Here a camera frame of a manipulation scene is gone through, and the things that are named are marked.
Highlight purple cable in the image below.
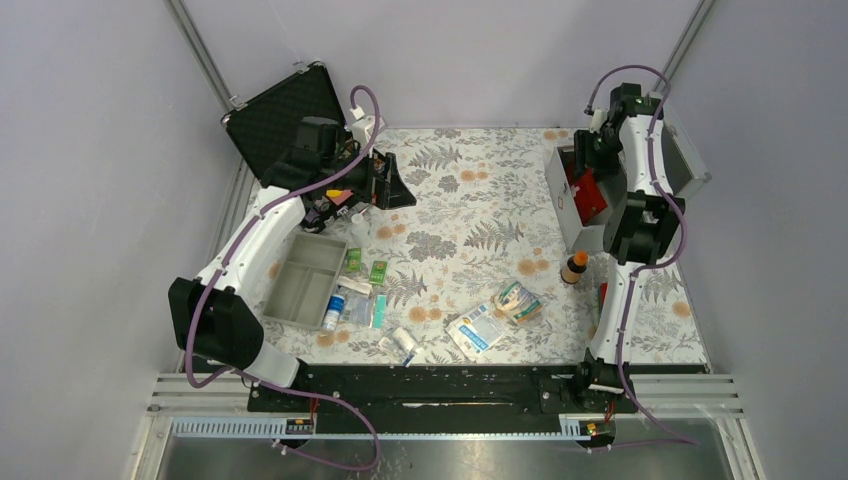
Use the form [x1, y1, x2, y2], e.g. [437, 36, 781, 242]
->
[586, 64, 700, 454]
[184, 84, 386, 472]

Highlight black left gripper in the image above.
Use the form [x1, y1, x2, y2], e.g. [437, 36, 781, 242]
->
[322, 142, 416, 209]

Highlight red blue box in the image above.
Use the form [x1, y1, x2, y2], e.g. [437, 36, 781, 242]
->
[594, 282, 608, 327]

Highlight clear syringe packet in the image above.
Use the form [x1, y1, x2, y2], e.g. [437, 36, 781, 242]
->
[377, 336, 423, 368]

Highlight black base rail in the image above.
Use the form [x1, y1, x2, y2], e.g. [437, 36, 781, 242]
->
[247, 365, 636, 435]

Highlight grey plastic tray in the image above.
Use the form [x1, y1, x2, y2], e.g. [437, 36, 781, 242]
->
[262, 232, 348, 331]

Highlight floral table mat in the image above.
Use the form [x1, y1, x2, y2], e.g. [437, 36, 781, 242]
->
[208, 127, 709, 367]

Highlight white bandage roll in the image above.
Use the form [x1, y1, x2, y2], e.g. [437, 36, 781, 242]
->
[391, 327, 419, 356]

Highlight green sachet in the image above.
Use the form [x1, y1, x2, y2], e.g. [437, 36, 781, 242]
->
[345, 247, 362, 273]
[368, 260, 388, 286]

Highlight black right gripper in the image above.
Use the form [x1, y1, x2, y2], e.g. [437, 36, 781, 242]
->
[569, 128, 622, 185]

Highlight white blue-label bottle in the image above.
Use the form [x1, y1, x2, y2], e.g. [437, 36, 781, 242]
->
[320, 294, 345, 332]

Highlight white pill bottle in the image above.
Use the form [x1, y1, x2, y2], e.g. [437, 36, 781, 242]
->
[350, 213, 371, 248]

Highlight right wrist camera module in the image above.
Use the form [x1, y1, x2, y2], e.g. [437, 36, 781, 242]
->
[588, 108, 608, 133]

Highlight green sachet upper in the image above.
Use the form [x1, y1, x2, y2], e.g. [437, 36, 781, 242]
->
[345, 247, 362, 273]

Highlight brown orange-capped bottle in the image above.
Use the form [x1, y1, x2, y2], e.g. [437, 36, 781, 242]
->
[560, 251, 590, 285]

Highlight grey metal box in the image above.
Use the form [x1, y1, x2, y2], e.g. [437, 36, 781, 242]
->
[545, 103, 712, 251]

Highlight teal strip packet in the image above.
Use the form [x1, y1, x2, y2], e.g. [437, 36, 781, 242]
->
[371, 294, 387, 329]

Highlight black poker chip case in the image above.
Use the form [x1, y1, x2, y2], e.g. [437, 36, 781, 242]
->
[221, 61, 372, 230]

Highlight bandage roll packet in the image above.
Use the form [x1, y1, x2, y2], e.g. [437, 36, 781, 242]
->
[492, 280, 544, 325]

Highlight green sachet lower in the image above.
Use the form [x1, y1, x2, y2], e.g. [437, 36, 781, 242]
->
[368, 260, 388, 286]

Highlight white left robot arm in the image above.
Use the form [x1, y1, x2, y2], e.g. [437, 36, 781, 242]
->
[168, 114, 415, 411]

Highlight red first aid pouch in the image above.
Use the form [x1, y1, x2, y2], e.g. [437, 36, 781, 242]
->
[566, 165, 608, 226]

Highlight blue white gauze packet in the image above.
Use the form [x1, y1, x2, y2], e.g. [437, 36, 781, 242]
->
[446, 304, 506, 362]

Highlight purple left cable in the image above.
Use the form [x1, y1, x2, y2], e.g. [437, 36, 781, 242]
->
[184, 84, 386, 472]

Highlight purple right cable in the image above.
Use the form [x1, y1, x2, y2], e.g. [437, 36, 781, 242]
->
[586, 64, 700, 454]

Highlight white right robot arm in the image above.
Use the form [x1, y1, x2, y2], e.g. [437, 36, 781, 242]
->
[571, 83, 685, 412]

